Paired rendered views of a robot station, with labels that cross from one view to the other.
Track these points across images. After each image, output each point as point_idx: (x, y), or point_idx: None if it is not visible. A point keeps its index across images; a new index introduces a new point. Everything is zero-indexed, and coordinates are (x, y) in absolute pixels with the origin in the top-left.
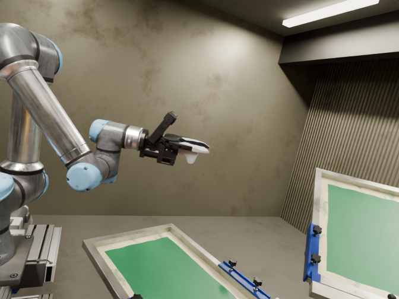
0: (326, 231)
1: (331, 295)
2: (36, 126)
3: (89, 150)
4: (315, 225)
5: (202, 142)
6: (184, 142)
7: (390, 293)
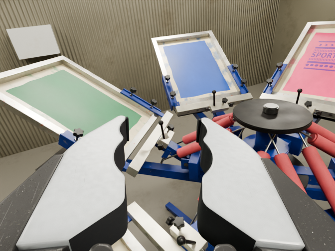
0: (70, 130)
1: (142, 159)
2: None
3: None
4: (65, 133)
5: (122, 122)
6: (222, 201)
7: (159, 121)
